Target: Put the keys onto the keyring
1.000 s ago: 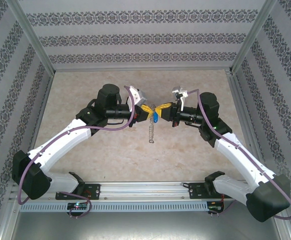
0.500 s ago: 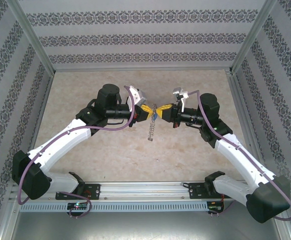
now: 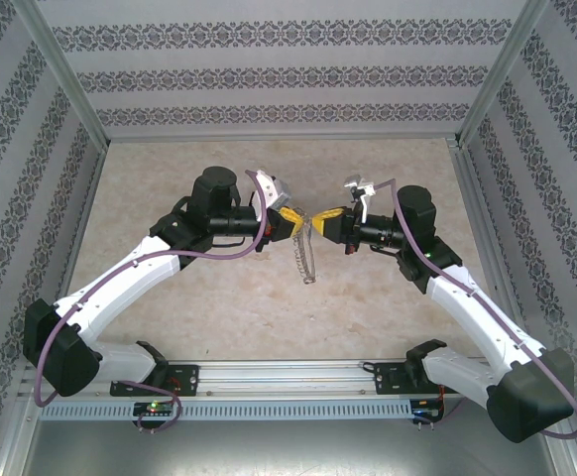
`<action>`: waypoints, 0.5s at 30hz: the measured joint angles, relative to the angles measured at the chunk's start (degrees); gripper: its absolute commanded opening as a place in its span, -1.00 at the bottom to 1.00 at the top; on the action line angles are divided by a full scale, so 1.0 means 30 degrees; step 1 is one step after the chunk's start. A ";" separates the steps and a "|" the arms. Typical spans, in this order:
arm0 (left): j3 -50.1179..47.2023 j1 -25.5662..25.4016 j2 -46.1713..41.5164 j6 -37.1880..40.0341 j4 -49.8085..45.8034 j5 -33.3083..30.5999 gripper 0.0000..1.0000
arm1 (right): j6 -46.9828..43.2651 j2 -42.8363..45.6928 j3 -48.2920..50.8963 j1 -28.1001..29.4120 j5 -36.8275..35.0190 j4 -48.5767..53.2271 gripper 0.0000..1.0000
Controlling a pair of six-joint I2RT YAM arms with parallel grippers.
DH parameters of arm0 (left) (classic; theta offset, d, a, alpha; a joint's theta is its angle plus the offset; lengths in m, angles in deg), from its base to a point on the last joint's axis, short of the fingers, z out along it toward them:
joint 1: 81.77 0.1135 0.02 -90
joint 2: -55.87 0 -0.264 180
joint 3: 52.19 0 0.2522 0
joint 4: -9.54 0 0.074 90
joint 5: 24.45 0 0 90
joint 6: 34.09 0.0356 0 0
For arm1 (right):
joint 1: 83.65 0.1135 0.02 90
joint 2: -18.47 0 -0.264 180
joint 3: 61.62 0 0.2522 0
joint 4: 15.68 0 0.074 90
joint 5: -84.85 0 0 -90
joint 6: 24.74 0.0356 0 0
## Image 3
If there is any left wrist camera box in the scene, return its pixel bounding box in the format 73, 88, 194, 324
253, 170, 292, 212

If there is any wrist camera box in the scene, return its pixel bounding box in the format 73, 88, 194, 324
343, 173, 377, 224
253, 170, 292, 212

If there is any metal band with split rings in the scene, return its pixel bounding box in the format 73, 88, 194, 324
291, 215, 318, 287

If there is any aluminium frame rail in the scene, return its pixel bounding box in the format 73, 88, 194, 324
103, 132, 463, 145

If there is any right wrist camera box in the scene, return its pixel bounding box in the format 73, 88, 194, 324
343, 173, 377, 224

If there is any slotted grey cable duct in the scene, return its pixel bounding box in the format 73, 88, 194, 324
38, 399, 413, 422

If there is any small circuit board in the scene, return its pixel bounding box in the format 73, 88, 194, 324
133, 401, 176, 417
410, 399, 446, 420

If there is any grey metal sheet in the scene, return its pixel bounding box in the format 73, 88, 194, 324
18, 418, 567, 476

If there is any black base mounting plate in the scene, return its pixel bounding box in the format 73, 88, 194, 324
373, 361, 466, 397
109, 364, 200, 398

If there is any aluminium frame post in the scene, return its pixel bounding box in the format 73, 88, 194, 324
455, 0, 551, 145
10, 0, 110, 146

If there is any wide aluminium base rail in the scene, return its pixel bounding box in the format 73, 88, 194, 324
20, 360, 555, 398

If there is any purple cable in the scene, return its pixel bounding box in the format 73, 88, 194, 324
370, 178, 577, 440
33, 169, 270, 433

